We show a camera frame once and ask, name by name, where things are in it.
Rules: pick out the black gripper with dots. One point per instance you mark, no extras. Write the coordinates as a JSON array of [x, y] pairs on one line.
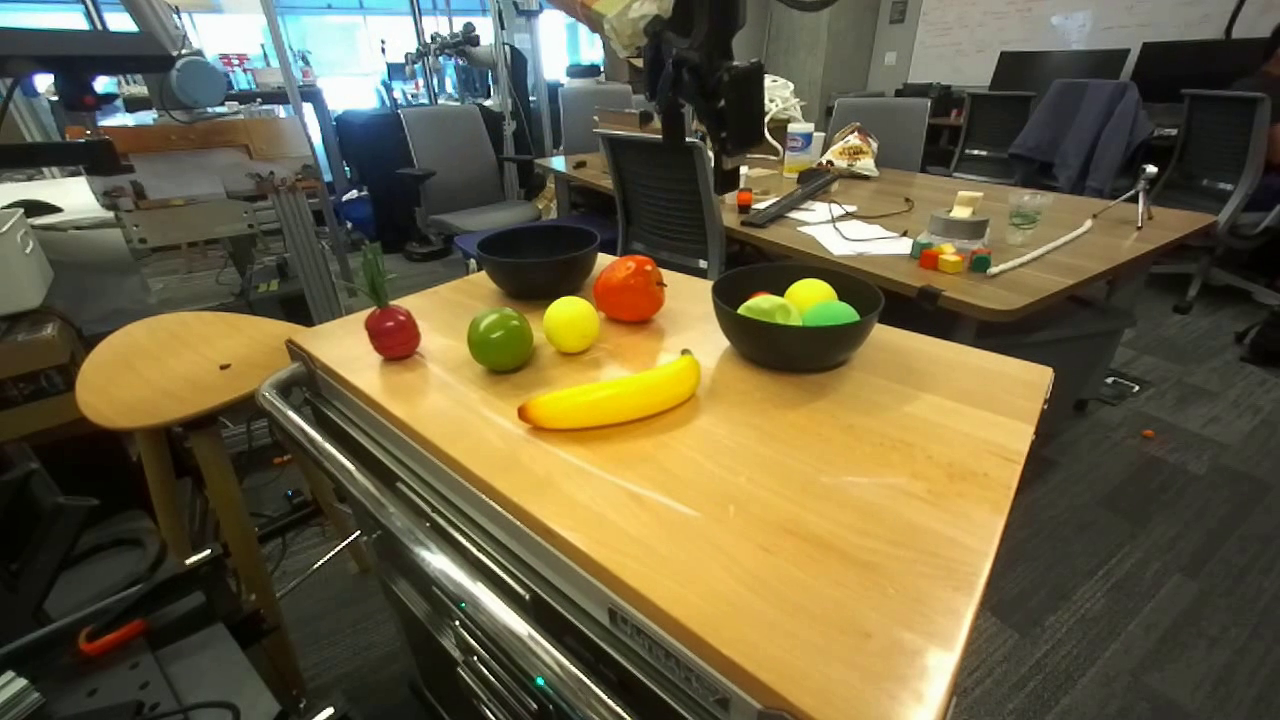
[[727, 74]]

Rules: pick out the orange plastic bell pepper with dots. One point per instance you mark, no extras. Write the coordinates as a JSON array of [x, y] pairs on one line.
[[631, 291]]

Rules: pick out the black plastic bowl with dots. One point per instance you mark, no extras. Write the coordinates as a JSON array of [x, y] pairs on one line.
[[802, 344], [540, 272]]

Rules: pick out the yellow round plastic fruit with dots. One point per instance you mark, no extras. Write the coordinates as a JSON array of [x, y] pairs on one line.
[[575, 326]]

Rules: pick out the yellow plastic banana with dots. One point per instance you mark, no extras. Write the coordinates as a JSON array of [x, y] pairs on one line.
[[615, 402]]

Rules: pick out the green apple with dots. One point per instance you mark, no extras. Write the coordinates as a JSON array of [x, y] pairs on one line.
[[503, 343]]

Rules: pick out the red radish with green leaves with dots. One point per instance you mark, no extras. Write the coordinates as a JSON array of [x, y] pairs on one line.
[[395, 333]]

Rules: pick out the white bottle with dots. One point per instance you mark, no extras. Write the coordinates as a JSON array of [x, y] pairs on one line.
[[802, 149]]

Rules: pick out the black long bar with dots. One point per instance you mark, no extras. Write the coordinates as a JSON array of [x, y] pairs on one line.
[[802, 193]]

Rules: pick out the dark mesh office chair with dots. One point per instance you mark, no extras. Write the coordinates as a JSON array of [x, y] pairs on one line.
[[662, 203]]

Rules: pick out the beige crumpled object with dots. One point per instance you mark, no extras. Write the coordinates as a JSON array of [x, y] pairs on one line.
[[855, 154]]

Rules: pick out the white paper sheet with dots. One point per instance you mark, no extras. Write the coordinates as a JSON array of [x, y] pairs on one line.
[[862, 239]]

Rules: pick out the grey office chair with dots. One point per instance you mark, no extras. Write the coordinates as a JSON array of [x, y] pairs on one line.
[[887, 127], [455, 161], [592, 118]]

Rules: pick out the yellow plastic lemon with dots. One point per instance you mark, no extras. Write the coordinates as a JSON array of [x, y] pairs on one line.
[[810, 294]]

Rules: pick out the pale yellow-green plastic fruit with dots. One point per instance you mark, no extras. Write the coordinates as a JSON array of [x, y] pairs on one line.
[[766, 309]]

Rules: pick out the clear plastic container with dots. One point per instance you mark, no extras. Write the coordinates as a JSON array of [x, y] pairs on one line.
[[961, 224]]

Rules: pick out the coloured toy blocks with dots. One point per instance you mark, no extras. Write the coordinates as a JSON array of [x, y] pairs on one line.
[[950, 257]]

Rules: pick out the black office chair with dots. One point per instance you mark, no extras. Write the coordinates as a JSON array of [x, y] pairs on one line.
[[1215, 144], [997, 127]]

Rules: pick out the small clear glass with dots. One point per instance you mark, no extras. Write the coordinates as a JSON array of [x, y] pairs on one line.
[[1027, 213]]

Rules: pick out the white thin stick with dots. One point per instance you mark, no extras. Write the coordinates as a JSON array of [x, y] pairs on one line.
[[1047, 245]]

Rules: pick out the black computer monitor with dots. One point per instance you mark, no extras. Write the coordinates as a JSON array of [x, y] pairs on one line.
[[1063, 69], [1200, 65]]

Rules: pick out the chair with dark jacket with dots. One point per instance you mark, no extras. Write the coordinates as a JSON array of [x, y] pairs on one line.
[[1080, 127]]

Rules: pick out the dark blue chair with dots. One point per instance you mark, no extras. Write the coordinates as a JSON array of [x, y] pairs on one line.
[[365, 161]]

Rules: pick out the small silver tripod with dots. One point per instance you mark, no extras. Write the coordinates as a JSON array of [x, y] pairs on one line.
[[1142, 187]]

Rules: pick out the wooden top tool cart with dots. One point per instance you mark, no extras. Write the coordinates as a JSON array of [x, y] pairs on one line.
[[664, 653]]

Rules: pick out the grey round lamp head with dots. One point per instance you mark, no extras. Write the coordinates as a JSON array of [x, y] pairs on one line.
[[201, 83]]

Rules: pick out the round wooden stool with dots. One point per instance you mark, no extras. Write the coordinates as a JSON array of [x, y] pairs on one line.
[[174, 364]]

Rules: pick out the white box device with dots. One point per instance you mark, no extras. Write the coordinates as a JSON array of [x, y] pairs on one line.
[[25, 265]]

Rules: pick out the black clamp with orange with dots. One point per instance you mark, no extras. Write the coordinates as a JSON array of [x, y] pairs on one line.
[[113, 637]]

